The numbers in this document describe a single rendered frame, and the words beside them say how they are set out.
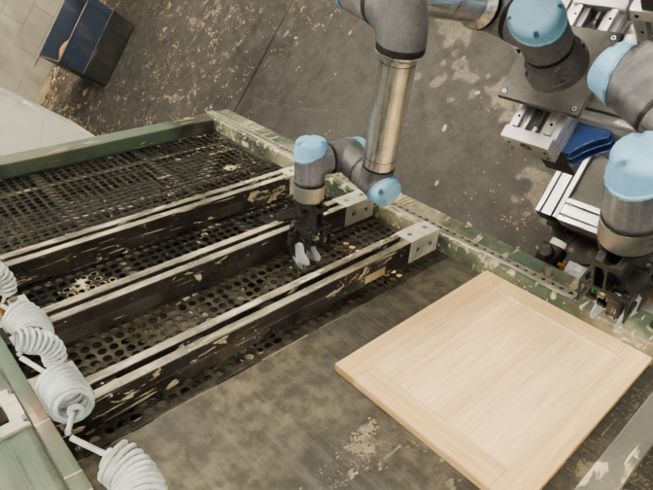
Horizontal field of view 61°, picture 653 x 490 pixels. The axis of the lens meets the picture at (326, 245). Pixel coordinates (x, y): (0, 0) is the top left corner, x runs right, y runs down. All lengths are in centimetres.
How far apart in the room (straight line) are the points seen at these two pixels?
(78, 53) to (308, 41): 214
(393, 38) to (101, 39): 423
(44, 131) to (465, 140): 320
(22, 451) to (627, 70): 102
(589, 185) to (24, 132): 383
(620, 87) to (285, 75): 297
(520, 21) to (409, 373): 80
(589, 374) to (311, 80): 259
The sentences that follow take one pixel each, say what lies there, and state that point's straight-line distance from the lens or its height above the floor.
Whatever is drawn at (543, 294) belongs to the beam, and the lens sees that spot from 150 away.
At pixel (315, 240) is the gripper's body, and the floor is 127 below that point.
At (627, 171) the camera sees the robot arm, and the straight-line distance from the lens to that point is 70.
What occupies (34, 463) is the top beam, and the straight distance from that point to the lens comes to 99.
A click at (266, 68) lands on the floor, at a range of 379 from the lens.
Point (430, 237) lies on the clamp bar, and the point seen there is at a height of 95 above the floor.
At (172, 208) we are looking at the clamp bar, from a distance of 166.
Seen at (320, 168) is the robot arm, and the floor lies 138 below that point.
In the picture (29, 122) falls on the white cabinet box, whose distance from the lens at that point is 470.
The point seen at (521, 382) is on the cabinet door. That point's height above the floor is 113.
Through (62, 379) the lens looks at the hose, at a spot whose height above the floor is 185.
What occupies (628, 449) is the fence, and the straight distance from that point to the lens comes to 118.
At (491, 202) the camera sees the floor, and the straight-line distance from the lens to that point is 261.
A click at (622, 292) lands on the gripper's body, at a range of 86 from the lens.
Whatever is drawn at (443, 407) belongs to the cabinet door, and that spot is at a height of 127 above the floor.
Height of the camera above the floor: 234
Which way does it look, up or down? 52 degrees down
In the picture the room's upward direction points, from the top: 64 degrees counter-clockwise
